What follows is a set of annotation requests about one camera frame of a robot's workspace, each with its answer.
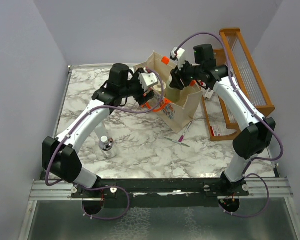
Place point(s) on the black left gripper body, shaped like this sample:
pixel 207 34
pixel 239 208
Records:
pixel 136 90

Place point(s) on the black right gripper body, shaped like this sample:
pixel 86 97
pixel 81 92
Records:
pixel 187 74

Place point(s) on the cream floral canvas bag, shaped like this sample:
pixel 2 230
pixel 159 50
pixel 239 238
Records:
pixel 178 106

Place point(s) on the green bottle white cap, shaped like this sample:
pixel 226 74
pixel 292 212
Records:
pixel 172 94

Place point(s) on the beige bottle beige cap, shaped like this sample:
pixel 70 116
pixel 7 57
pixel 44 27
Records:
pixel 159 88

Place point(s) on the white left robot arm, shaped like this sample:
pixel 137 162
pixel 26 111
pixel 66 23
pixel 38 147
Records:
pixel 60 154

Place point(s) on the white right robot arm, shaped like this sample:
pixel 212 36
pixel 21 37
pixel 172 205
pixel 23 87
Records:
pixel 256 131

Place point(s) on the small white box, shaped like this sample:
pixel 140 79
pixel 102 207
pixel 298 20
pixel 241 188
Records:
pixel 208 94

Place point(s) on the pink white pen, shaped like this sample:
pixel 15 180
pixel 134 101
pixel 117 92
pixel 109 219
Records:
pixel 185 131

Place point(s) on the silver chrome bottle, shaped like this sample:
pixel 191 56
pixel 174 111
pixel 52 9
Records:
pixel 107 146

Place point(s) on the wooden rack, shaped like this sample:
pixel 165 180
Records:
pixel 245 70

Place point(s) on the silver pen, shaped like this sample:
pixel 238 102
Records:
pixel 176 142

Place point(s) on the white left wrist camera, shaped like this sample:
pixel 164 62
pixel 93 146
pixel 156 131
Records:
pixel 147 79

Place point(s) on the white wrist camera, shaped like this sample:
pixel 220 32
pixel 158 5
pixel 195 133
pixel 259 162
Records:
pixel 147 79
pixel 179 56

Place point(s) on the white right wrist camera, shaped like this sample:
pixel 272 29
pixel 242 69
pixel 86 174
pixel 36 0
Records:
pixel 179 56

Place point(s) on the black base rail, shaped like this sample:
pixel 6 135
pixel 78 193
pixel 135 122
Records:
pixel 161 192

